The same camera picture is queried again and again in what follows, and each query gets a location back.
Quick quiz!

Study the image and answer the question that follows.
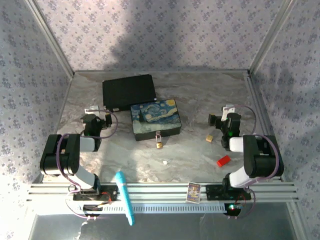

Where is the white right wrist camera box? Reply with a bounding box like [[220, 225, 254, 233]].
[[221, 104, 236, 120]]

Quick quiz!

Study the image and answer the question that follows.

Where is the aluminium rear rail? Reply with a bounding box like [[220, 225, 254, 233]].
[[73, 69, 251, 75]]

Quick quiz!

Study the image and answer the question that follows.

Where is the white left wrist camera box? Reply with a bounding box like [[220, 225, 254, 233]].
[[84, 105, 101, 116]]

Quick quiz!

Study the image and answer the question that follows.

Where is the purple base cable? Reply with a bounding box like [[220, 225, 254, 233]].
[[64, 184, 107, 221], [226, 187, 257, 221]]

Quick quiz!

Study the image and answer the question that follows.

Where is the grey slotted cable duct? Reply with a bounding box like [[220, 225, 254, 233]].
[[66, 202, 228, 215]]

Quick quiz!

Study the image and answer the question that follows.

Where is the circuit board with LED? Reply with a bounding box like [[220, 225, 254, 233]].
[[223, 202, 244, 217]]

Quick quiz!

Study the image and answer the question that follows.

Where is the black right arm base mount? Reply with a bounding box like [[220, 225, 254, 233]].
[[205, 184, 252, 201]]

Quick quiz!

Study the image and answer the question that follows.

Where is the small picture card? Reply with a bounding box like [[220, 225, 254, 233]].
[[185, 181, 202, 204]]

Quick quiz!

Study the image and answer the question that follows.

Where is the starry night painted box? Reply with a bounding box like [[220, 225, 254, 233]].
[[130, 98, 183, 142]]

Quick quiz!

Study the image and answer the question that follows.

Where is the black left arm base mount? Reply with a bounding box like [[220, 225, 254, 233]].
[[72, 184, 119, 202]]

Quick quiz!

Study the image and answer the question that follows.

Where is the red rectangular block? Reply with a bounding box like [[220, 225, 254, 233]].
[[216, 154, 232, 168]]

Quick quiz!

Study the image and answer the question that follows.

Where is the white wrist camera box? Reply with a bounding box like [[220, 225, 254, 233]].
[[221, 104, 236, 120], [84, 105, 101, 116]]

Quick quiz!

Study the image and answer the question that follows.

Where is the aluminium corner post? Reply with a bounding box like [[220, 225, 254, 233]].
[[24, 0, 76, 77], [247, 0, 296, 74]]

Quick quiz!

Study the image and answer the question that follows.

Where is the black flat case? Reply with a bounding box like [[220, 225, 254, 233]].
[[102, 74, 158, 113]]

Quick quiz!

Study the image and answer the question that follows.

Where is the small brass padlock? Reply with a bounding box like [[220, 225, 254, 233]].
[[154, 130, 165, 150]]

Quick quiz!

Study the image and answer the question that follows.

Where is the aluminium side rail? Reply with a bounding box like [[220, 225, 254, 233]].
[[246, 71, 305, 240]]

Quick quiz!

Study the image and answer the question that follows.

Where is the cyan marker pen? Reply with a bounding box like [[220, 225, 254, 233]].
[[114, 171, 136, 227]]

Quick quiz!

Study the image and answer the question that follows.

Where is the black left base board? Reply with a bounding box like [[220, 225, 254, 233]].
[[82, 204, 104, 217]]

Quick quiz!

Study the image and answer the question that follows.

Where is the aluminium front frame rail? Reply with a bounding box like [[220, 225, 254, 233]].
[[26, 181, 300, 203]]

